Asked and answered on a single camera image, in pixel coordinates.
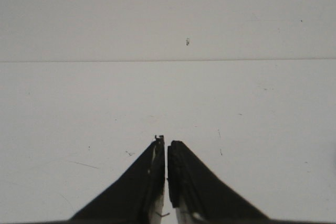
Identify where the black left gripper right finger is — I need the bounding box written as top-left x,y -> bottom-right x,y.
167,141 -> 270,223

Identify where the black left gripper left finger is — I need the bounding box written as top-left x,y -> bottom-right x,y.
68,135 -> 165,223

